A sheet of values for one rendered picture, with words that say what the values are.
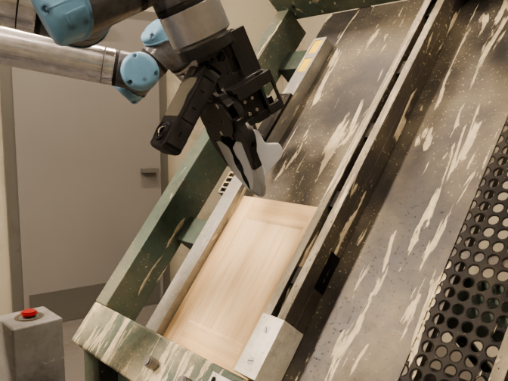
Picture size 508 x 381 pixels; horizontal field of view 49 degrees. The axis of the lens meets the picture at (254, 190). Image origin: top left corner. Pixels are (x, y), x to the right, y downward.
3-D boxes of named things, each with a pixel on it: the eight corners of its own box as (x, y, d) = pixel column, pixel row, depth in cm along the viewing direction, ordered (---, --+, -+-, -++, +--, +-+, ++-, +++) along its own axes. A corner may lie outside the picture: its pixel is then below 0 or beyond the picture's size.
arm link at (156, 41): (132, 39, 130) (157, 12, 130) (164, 72, 136) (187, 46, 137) (143, 45, 124) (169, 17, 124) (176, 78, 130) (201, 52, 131)
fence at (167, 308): (156, 333, 140) (144, 326, 138) (320, 48, 170) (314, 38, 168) (167, 339, 136) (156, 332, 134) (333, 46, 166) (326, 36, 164)
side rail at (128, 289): (123, 317, 162) (94, 300, 155) (294, 35, 197) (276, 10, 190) (134, 323, 158) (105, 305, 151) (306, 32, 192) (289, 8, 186)
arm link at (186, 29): (176, 13, 62) (147, 24, 69) (194, 53, 64) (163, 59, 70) (228, -11, 65) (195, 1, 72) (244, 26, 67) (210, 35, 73)
